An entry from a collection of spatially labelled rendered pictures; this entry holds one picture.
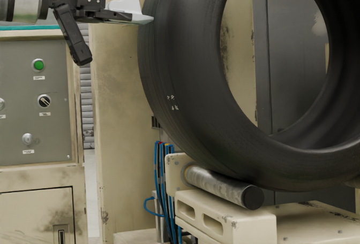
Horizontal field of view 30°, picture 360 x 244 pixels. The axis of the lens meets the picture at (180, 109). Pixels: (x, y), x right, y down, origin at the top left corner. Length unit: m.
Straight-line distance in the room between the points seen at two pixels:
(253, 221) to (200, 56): 0.32
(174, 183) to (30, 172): 0.46
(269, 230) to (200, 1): 0.44
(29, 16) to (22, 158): 0.74
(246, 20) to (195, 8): 0.46
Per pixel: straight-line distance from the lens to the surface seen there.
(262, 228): 1.27
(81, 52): 1.23
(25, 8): 1.21
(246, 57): 1.63
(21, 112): 1.88
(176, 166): 1.55
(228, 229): 1.26
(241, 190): 1.25
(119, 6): 1.25
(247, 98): 1.63
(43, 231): 1.87
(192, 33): 1.18
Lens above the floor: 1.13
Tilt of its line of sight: 3 degrees down
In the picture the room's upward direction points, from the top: 3 degrees counter-clockwise
